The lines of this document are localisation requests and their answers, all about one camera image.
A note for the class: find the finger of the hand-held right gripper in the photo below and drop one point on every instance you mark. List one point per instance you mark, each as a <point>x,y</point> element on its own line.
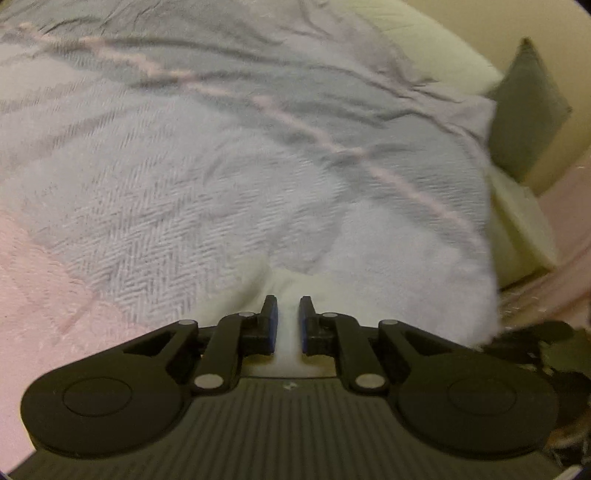
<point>531,337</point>

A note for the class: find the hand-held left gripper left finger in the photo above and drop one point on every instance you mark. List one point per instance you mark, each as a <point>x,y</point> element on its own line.
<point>273,323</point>

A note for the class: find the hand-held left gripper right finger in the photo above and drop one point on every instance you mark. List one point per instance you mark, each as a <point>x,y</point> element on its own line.
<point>303,323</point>

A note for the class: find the white garment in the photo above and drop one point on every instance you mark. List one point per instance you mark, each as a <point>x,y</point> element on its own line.
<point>288,288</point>

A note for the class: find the white round side table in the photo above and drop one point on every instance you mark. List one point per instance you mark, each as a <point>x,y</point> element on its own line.
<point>517,221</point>

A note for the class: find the grey pink herringbone blanket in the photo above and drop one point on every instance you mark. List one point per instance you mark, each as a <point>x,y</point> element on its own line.
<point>184,161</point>

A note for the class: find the grey cushion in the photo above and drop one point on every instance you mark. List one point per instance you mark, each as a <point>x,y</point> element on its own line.
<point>526,115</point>

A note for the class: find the cream long bolster pillow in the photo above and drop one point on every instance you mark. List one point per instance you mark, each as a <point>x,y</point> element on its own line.
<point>429,46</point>

